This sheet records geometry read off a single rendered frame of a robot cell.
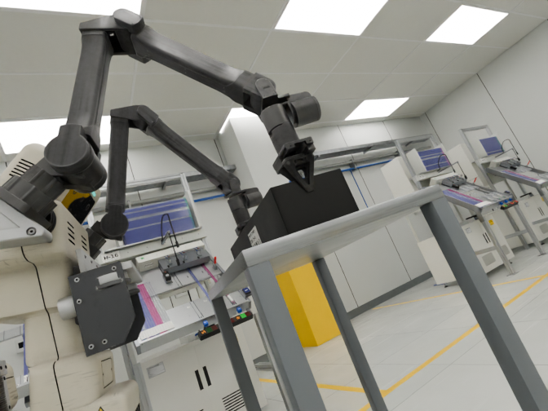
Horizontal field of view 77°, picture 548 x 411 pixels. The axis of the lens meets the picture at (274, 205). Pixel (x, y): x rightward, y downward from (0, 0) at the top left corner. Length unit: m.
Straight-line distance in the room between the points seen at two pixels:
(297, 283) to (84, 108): 3.52
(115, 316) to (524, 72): 7.11
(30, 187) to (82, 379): 0.37
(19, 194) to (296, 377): 0.56
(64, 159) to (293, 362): 0.53
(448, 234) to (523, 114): 6.61
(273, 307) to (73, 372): 0.42
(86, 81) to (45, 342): 0.55
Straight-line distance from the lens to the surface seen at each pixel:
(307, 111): 0.78
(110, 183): 1.19
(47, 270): 0.88
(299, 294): 4.09
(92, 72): 0.90
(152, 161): 4.67
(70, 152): 0.74
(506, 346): 0.82
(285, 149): 0.71
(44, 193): 0.75
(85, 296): 0.80
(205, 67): 0.86
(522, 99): 7.35
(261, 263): 0.58
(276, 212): 0.70
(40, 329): 0.88
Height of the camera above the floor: 0.72
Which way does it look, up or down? 13 degrees up
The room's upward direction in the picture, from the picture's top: 22 degrees counter-clockwise
